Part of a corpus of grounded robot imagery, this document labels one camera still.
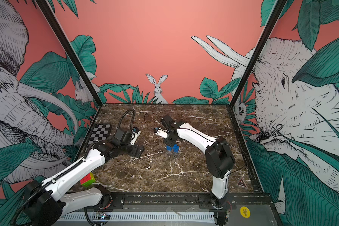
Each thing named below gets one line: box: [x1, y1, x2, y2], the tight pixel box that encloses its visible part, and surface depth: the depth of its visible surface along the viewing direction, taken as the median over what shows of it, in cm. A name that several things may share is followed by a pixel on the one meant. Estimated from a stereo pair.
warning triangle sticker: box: [236, 177, 248, 188], surface depth 82 cm
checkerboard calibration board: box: [88, 123, 111, 146], surface depth 100 cm
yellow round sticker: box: [239, 206, 251, 219], surface depth 73 cm
